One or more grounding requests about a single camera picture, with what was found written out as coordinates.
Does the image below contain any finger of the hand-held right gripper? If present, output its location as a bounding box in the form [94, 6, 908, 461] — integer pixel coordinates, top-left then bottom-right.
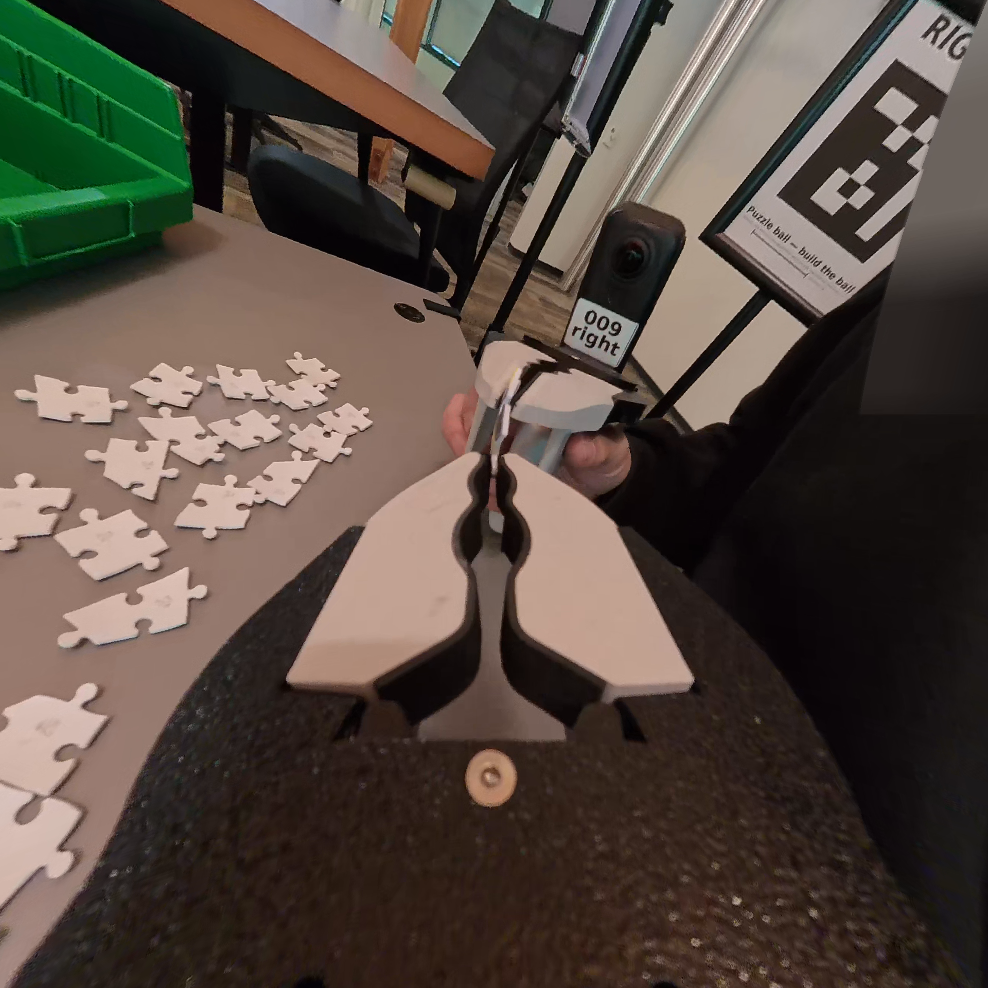
[505, 361, 617, 475]
[471, 340, 543, 456]

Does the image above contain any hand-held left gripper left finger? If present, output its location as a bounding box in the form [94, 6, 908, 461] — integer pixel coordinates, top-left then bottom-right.
[286, 453, 495, 727]

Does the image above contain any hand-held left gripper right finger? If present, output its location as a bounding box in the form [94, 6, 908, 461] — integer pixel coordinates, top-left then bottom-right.
[499, 454, 696, 728]

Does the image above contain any white jigsaw puzzle piece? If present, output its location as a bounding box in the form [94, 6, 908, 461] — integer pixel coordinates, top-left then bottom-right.
[494, 369, 524, 468]

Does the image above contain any pile of white puzzle pieces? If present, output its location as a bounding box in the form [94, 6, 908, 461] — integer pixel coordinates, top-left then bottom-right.
[0, 351, 373, 912]

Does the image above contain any person's right forearm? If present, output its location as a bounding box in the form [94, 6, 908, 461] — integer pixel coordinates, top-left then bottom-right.
[598, 270, 889, 572]

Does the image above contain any person's right hand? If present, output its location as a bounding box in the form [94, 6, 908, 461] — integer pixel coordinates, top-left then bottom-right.
[442, 394, 634, 501]

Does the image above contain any black easel stand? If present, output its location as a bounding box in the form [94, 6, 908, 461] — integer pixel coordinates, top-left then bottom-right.
[455, 0, 673, 341]

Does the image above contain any black padded chair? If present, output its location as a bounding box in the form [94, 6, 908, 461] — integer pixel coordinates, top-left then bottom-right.
[247, 145, 452, 293]

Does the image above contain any framed marker sign on stand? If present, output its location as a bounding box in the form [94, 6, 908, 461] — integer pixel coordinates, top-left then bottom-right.
[644, 0, 969, 421]

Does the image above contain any black hooded sweatshirt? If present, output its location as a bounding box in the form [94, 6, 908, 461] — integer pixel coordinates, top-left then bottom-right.
[691, 417, 988, 988]

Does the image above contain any wooden workbench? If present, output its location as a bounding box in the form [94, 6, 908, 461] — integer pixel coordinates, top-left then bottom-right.
[162, 0, 497, 180]

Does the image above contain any green plastic bin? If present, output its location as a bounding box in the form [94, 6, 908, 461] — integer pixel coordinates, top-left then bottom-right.
[0, 0, 194, 293]

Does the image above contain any wooden post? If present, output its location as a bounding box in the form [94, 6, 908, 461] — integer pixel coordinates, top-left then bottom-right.
[390, 0, 433, 64]

